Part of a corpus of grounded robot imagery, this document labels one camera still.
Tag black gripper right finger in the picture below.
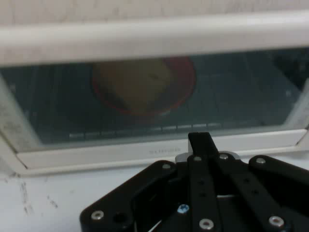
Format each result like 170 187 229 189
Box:
213 151 309 232

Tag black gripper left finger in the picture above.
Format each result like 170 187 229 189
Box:
81 132 221 232

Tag cream glass oven door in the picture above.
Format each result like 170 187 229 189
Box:
0 9 309 178

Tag metal oven rack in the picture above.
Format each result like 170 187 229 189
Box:
36 91 290 143

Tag red bowl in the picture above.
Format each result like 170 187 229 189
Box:
91 57 197 116

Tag brown toast slice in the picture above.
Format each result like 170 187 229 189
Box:
93 59 173 113

